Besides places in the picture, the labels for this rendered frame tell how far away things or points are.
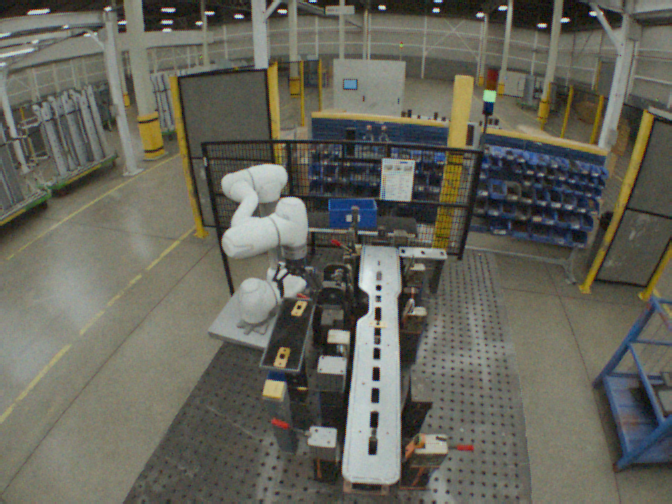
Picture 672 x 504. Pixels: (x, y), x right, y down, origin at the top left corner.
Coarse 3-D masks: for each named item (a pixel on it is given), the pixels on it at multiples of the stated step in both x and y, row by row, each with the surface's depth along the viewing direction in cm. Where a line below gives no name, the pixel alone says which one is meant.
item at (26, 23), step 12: (84, 12) 410; (96, 12) 436; (108, 12) 463; (0, 24) 278; (12, 24) 296; (24, 24) 316; (36, 24) 336; (48, 24) 357; (60, 24) 378; (72, 24) 398; (84, 24) 428; (72, 36) 501; (12, 48) 413; (0, 60) 475; (12, 60) 555
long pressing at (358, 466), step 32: (384, 256) 192; (384, 288) 168; (384, 320) 149; (384, 352) 133; (352, 384) 120; (384, 384) 120; (352, 416) 108; (384, 416) 108; (352, 448) 98; (384, 448) 98; (352, 480) 89; (384, 480) 89
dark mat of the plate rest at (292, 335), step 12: (288, 300) 136; (300, 300) 137; (288, 312) 130; (276, 324) 125; (288, 324) 125; (300, 324) 125; (276, 336) 120; (288, 336) 120; (300, 336) 120; (276, 348) 115; (300, 348) 115; (264, 360) 110; (288, 360) 110
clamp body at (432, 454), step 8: (432, 440) 94; (440, 440) 96; (424, 448) 93; (432, 448) 91; (440, 448) 91; (416, 456) 92; (424, 456) 91; (432, 456) 91; (440, 456) 91; (408, 464) 104; (416, 464) 95; (424, 464) 95; (432, 464) 95; (440, 464) 95; (408, 472) 101; (416, 472) 100; (424, 472) 103; (400, 480) 111; (408, 480) 105; (416, 480) 104; (424, 480) 104; (408, 488) 109; (416, 488) 109; (424, 488) 108
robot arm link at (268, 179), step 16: (256, 176) 150; (272, 176) 154; (256, 192) 154; (272, 192) 156; (272, 208) 161; (272, 256) 172; (272, 272) 175; (272, 288) 174; (288, 288) 177; (304, 288) 187
